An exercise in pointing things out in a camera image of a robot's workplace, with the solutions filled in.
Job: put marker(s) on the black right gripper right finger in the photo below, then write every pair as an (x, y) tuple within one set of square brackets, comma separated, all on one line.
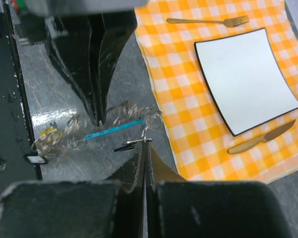
[(178, 208)]

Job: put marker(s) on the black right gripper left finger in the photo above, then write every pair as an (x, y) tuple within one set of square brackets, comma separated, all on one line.
[(110, 208)]

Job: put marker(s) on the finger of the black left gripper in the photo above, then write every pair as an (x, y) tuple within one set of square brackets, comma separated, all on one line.
[(118, 28), (68, 47)]

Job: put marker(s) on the blue key tag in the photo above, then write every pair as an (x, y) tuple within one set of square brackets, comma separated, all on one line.
[(114, 129)]

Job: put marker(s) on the yellow key tag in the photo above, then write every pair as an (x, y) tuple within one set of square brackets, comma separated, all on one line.
[(53, 132)]

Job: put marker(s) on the orange white checkered cloth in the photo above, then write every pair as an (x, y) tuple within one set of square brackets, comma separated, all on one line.
[(198, 136)]

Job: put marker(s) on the gold knife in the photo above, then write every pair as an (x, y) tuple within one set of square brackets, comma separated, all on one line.
[(271, 135)]

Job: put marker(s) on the gold fork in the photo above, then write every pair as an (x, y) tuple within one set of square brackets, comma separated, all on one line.
[(229, 23)]

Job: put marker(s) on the white square plate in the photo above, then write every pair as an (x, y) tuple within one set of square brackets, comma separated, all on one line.
[(244, 80)]

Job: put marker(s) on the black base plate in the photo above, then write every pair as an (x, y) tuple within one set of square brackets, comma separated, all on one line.
[(16, 131)]

